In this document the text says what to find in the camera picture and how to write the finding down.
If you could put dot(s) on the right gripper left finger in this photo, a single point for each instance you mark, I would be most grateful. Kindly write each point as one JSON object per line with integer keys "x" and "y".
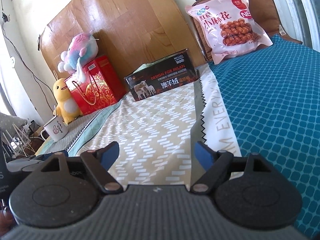
{"x": 97, "y": 164}

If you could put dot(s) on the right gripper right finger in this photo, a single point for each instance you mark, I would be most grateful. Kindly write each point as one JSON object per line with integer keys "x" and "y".
{"x": 215, "y": 164}

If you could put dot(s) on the pale green pastry pack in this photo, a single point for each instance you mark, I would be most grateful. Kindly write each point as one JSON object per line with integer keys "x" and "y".
{"x": 143, "y": 66}

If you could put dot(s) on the person's left hand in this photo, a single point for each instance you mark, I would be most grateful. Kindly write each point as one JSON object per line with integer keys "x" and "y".
{"x": 6, "y": 219}

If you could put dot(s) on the white wifi router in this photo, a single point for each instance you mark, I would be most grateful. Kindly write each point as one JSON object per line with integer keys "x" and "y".
{"x": 17, "y": 142}

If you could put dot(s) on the grey dotted cloth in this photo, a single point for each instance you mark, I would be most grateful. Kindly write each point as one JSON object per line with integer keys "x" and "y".
{"x": 7, "y": 123}

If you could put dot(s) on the white enamel mug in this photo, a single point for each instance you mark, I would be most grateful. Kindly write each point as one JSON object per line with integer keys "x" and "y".
{"x": 55, "y": 128}

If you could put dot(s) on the yellow duck plush toy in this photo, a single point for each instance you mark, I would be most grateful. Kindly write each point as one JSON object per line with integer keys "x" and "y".
{"x": 67, "y": 108}

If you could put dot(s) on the patterned bed sheet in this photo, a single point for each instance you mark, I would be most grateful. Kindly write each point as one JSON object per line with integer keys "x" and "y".
{"x": 157, "y": 135}

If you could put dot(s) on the red biscuit gift box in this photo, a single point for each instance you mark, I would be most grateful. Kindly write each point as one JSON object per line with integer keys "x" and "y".
{"x": 101, "y": 89}

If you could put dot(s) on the blue mesh mat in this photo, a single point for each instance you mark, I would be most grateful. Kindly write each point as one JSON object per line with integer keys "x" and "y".
{"x": 272, "y": 98}

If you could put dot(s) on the black open storage box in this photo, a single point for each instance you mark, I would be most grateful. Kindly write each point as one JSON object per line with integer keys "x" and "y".
{"x": 167, "y": 73}

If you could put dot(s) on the pastel unicorn plush toy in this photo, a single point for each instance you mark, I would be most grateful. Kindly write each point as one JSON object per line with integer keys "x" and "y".
{"x": 82, "y": 49}

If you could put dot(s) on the pink fried twist snack bag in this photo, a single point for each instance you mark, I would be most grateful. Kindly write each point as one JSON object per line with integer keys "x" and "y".
{"x": 228, "y": 28}

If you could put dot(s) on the wooden headboard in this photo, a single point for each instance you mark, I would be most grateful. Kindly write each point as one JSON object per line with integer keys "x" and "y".
{"x": 128, "y": 32}

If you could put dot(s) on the white window frame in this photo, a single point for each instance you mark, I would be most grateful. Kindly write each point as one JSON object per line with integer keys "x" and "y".
{"x": 300, "y": 20}

